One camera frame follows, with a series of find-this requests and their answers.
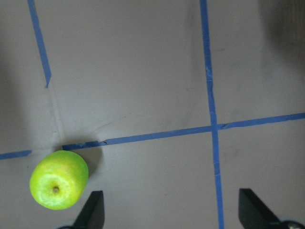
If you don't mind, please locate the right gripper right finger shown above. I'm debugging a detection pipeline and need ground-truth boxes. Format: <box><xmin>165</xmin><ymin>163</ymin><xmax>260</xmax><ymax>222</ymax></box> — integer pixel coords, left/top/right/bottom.
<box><xmin>238</xmin><ymin>188</ymin><xmax>305</xmax><ymax>229</ymax></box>

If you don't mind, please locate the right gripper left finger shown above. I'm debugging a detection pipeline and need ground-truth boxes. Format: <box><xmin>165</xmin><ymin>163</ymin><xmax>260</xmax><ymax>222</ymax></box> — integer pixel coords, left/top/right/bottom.
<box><xmin>59</xmin><ymin>190</ymin><xmax>105</xmax><ymax>229</ymax></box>

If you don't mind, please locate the green apple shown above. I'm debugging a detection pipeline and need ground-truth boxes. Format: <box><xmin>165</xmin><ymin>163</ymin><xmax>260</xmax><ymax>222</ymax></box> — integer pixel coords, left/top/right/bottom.
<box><xmin>29</xmin><ymin>150</ymin><xmax>89</xmax><ymax>210</ymax></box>

